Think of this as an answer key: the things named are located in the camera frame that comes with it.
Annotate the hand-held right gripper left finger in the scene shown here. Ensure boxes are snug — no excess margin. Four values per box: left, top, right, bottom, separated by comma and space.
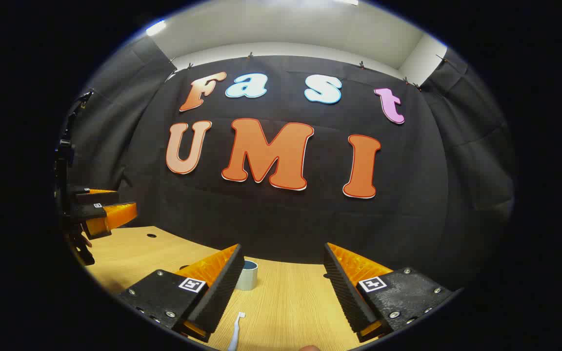
117, 244, 245, 343

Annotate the ceiling light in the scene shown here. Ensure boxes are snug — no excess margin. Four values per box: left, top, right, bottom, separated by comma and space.
145, 19, 167, 37

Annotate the white toothbrush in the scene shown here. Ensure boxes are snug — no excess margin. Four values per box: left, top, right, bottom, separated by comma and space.
227, 312, 246, 351

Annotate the light blue cup wooden handle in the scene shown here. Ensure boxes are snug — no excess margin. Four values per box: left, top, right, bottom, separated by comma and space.
235, 260, 259, 292

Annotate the black backdrop cloth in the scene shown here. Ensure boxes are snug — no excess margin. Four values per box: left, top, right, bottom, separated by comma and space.
66, 35, 515, 293

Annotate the wooden desktop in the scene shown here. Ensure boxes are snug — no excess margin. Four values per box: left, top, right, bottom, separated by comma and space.
69, 226, 379, 351

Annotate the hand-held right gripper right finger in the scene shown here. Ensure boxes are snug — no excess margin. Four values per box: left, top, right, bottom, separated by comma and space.
323, 242, 463, 343

